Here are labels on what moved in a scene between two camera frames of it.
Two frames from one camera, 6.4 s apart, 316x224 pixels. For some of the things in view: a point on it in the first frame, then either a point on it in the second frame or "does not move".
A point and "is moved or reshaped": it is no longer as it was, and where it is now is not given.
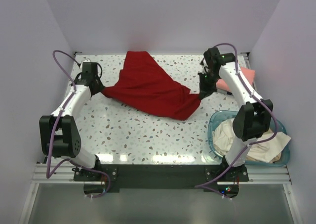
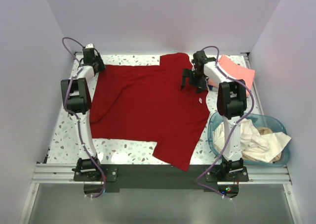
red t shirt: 143,82 is moved or reshaped
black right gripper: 205,91 → 201,86
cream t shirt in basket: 265,151 does not move
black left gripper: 100,86 → 101,65
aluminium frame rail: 55,174 does not move
